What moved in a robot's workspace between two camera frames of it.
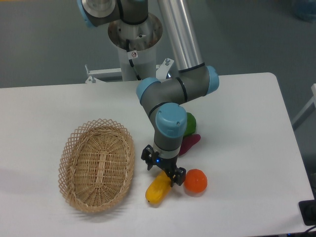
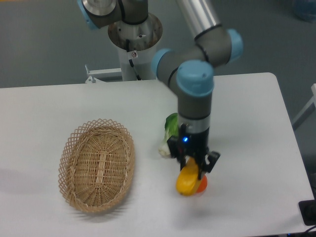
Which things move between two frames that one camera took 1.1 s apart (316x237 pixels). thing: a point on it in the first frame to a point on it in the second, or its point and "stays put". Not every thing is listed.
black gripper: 169,165 to 191,143
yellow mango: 159,189 to 187,182
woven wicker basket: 96,165 stays put
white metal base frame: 95,76 stays put
